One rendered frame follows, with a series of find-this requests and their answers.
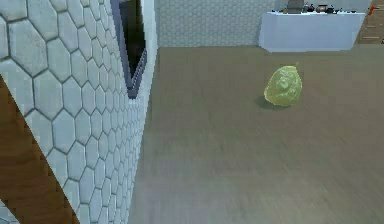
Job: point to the grey framed window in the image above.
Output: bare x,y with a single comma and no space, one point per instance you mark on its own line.
133,43

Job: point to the brown wooden plank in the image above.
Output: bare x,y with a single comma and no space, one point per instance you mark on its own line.
23,166

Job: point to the white counter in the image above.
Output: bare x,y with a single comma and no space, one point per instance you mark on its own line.
310,31

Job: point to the green lettuce head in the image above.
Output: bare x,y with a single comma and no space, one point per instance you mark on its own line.
283,86

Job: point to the brown wooden cupboard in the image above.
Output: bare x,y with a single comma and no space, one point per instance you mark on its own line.
371,28

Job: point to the grey box appliance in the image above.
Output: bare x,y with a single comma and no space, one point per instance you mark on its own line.
295,6

